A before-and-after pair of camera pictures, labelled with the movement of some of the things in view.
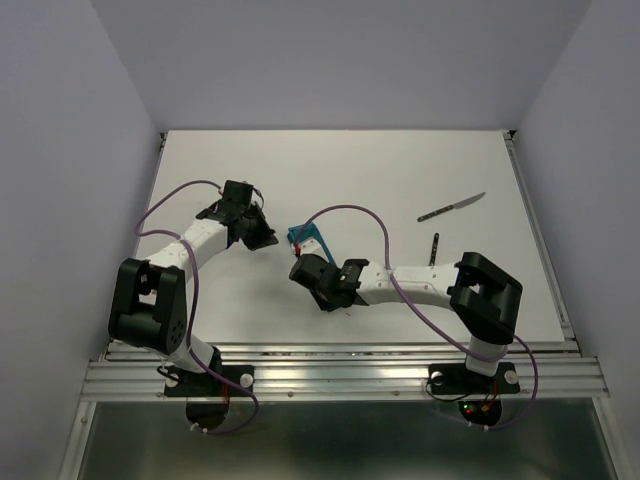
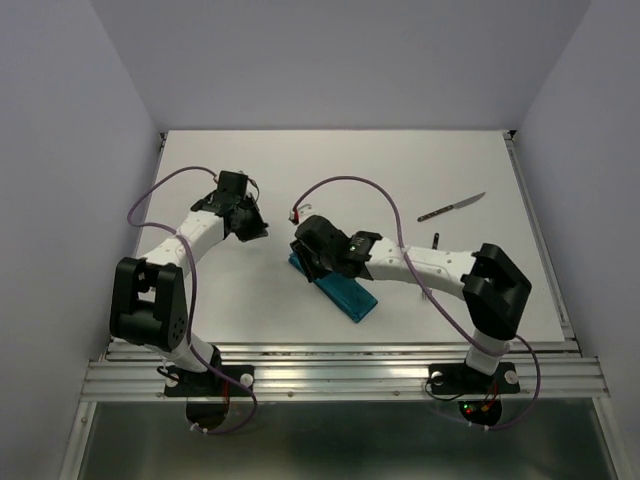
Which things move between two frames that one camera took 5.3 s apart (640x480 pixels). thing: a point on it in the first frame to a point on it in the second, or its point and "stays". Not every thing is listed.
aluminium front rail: (349, 371) stays
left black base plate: (181, 382) stays
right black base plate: (458, 379) stays
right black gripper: (323, 303) to (303, 254)
